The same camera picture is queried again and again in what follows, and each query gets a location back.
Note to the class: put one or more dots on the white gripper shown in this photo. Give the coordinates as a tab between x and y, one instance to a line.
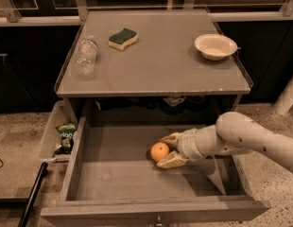
188	144

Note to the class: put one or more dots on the orange fruit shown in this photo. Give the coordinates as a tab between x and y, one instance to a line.
159	151

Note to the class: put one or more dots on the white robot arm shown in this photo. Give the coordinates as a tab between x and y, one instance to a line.
232	134

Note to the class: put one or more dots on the grey cabinet with counter top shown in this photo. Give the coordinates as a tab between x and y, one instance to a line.
162	62

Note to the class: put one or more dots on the open grey top drawer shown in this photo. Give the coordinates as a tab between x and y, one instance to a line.
111	181

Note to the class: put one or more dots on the white bowl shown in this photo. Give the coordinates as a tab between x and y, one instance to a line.
215	47

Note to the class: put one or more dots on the green snack bag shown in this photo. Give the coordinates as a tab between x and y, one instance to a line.
66	132

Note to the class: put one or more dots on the clear plastic bin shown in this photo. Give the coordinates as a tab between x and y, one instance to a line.
51	137

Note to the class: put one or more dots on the green and yellow sponge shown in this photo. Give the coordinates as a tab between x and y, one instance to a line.
122	39

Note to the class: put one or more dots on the clear plastic water bottle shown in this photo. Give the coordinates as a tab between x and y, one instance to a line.
86	57

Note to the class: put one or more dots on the black pole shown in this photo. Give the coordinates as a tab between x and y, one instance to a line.
33	195

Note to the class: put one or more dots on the metal railing frame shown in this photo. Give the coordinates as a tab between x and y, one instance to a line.
74	11

